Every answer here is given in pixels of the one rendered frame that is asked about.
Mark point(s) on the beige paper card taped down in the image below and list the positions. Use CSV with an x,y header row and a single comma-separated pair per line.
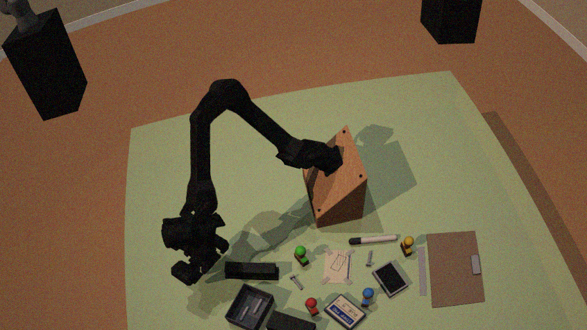
x,y
337,266

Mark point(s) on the red rubber stamp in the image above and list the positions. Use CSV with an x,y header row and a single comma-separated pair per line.
x,y
311,306

